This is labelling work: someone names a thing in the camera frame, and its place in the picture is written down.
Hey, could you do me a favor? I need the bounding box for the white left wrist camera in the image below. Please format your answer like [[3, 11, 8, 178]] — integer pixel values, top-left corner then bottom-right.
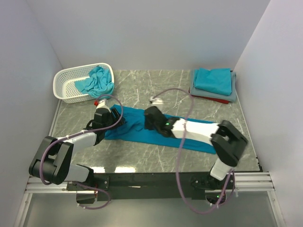
[[94, 99, 110, 110]]

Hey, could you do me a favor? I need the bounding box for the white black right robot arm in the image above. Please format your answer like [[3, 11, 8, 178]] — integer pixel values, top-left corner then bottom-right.
[[144, 106, 248, 189]]

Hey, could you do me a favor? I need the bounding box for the light turquoise crumpled t-shirt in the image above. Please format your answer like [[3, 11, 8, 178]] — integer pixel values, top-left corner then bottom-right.
[[74, 66, 114, 98]]

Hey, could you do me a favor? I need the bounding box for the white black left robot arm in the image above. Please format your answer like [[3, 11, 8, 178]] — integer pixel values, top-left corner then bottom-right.
[[28, 107, 125, 185]]

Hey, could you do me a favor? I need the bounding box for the folded red t-shirt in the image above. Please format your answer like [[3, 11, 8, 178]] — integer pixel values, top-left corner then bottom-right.
[[188, 88, 230, 104]]

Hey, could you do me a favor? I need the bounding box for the white perforated plastic basket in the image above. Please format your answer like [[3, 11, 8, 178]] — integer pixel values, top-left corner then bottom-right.
[[53, 63, 115, 104]]

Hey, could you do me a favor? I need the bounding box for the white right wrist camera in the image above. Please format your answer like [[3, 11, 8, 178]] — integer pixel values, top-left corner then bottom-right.
[[149, 96, 163, 105]]

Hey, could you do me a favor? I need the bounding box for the folded teal t-shirt top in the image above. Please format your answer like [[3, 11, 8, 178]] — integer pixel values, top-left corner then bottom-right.
[[193, 68, 232, 96]]

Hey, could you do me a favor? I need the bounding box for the teal blue t-shirt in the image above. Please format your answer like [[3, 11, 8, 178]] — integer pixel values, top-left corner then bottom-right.
[[104, 106, 216, 154]]

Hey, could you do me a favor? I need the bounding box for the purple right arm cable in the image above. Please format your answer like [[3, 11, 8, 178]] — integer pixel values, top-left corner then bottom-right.
[[151, 88, 236, 215]]

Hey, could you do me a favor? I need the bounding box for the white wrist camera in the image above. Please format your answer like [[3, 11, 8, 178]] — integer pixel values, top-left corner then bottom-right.
[[94, 99, 110, 110], [149, 96, 163, 105]]

